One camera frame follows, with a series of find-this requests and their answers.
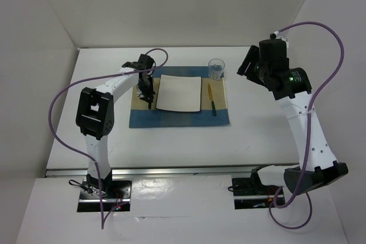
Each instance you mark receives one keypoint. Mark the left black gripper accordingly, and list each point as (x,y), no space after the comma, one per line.
(149,92)

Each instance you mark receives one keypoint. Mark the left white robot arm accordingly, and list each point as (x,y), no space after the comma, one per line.
(95,114)

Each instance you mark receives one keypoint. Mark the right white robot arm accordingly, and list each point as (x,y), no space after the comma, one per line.
(318,165)

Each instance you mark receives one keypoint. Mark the aluminium rail frame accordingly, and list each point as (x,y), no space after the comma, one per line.
(258,133)

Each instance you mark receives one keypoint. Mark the blue beige white placemat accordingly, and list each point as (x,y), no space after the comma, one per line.
(141,117)

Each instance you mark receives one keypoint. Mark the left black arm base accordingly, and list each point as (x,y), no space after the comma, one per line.
(116,198)

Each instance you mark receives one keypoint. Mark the gold knife green handle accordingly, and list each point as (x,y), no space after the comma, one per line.
(210,94)

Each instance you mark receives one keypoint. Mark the clear drinking glass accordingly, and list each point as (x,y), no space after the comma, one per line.
(216,68)

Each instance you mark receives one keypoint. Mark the square white black-rimmed plate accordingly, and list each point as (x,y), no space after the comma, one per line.
(179,94)

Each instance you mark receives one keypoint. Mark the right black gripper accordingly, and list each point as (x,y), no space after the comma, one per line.
(251,55)

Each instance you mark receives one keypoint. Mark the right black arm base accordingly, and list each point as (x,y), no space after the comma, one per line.
(249,193)

